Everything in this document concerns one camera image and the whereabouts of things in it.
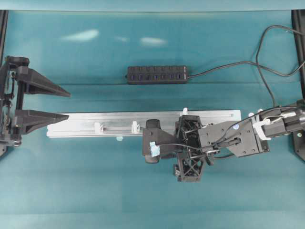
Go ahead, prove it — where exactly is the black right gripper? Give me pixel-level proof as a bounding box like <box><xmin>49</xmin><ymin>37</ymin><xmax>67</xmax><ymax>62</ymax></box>
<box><xmin>175</xmin><ymin>115</ymin><xmax>269</xmax><ymax>183</ymax></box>

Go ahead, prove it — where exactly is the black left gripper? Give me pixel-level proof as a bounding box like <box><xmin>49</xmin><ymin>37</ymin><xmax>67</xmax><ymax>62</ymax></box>
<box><xmin>0</xmin><ymin>56</ymin><xmax>71</xmax><ymax>156</ymax></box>

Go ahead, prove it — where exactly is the black USB cable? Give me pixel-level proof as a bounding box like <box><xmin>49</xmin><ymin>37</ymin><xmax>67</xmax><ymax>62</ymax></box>
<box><xmin>187</xmin><ymin>25</ymin><xmax>305</xmax><ymax>108</ymax></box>

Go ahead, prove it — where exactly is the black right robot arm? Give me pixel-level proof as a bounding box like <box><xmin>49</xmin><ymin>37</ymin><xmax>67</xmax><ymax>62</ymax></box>
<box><xmin>174</xmin><ymin>100</ymin><xmax>305</xmax><ymax>183</ymax></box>

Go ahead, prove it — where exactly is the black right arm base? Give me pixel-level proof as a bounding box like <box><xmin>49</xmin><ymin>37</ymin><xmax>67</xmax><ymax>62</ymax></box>
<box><xmin>293</xmin><ymin>130</ymin><xmax>305</xmax><ymax>162</ymax></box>

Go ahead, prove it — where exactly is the black multiport USB hub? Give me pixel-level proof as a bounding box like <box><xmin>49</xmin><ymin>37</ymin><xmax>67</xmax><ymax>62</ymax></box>
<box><xmin>126</xmin><ymin>65</ymin><xmax>188</xmax><ymax>85</ymax></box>

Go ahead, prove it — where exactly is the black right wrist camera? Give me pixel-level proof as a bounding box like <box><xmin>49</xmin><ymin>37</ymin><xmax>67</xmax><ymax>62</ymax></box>
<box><xmin>142</xmin><ymin>119</ymin><xmax>183</xmax><ymax>164</ymax></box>

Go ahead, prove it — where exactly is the aluminium extrusion rail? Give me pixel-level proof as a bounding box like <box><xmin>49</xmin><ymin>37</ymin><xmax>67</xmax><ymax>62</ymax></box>
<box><xmin>46</xmin><ymin>108</ymin><xmax>241</xmax><ymax>138</ymax></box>

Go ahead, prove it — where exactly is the black left frame post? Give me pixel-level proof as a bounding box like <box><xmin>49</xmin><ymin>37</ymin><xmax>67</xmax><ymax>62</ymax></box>
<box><xmin>0</xmin><ymin>10</ymin><xmax>9</xmax><ymax>65</ymax></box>

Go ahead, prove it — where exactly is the black frame post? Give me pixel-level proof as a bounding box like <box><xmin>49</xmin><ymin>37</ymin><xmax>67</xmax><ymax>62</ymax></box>
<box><xmin>0</xmin><ymin>10</ymin><xmax>9</xmax><ymax>65</ymax></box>
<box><xmin>291</xmin><ymin>9</ymin><xmax>305</xmax><ymax>98</ymax></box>

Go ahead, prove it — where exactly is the black right frame post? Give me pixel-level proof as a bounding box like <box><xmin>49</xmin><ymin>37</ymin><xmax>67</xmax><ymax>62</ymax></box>
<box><xmin>291</xmin><ymin>9</ymin><xmax>305</xmax><ymax>98</ymax></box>

